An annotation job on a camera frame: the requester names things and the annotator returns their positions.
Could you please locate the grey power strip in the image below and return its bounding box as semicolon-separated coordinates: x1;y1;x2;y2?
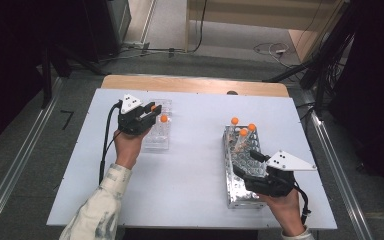
123;40;151;51

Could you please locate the dark curtain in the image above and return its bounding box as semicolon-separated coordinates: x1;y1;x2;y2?
328;0;384;201
0;0;91;156

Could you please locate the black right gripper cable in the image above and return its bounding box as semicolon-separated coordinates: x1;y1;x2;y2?
293;184;312;225

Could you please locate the clear plastic tube rack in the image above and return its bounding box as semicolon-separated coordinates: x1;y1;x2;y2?
142;98;174;152

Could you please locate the aluminium floor rail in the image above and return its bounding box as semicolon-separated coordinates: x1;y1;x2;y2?
301;89;374;240
0;77;64;240

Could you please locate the black metal stand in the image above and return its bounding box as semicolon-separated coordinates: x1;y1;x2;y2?
39;43;109;109

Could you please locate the white floor cable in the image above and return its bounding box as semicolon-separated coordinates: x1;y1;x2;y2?
253;42;301;68

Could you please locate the wooden table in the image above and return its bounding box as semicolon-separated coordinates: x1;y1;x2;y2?
100;74;290;98

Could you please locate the metal test tube rack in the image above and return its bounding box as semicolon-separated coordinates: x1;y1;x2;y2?
222;124;272;210

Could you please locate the black cabinet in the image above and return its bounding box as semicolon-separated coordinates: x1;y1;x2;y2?
79;0;133;64

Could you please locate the hanging black cable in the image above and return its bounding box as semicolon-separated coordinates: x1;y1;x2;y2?
192;0;209;54

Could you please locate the grey floor cable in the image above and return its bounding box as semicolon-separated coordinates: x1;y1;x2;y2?
99;46;188;64

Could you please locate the light wooden furniture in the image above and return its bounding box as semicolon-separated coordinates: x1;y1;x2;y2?
184;0;348;64

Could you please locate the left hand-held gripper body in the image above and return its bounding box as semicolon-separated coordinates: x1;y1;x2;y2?
118;94;158;136

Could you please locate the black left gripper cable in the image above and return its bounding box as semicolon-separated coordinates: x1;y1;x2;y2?
98;101;123;185

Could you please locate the black stand with cables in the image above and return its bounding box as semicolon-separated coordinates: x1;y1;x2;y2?
263;0;359;118

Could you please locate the person's right hand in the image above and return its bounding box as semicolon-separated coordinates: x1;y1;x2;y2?
258;188;306;238

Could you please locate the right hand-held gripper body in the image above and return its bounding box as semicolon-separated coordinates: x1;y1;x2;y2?
246;149;317;198

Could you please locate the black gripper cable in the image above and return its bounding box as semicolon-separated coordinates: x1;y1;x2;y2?
293;184;312;225
98;101;123;185

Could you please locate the person's left hand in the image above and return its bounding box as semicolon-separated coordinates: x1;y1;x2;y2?
113;128;151;170

